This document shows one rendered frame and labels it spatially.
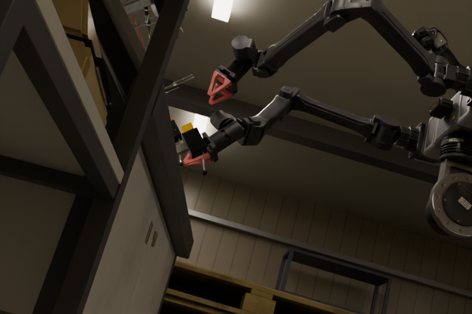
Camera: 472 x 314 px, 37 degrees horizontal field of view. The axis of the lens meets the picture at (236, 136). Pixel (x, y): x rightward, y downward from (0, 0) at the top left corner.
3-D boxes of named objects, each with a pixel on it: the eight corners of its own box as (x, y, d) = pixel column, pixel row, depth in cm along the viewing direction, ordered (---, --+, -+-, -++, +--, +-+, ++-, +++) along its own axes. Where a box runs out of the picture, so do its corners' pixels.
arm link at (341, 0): (364, 1, 184) (370, -27, 189) (324, 18, 193) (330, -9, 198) (451, 93, 208) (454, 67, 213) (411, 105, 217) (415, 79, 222)
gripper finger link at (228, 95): (200, 90, 220) (219, 70, 224) (202, 102, 227) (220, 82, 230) (217, 101, 218) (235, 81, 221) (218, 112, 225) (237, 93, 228)
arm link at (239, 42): (269, 79, 224) (274, 57, 229) (265, 55, 215) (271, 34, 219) (233, 75, 227) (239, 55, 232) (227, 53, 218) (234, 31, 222)
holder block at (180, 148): (181, 182, 175) (217, 166, 177) (161, 142, 179) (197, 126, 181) (182, 188, 180) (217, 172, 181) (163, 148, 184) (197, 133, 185)
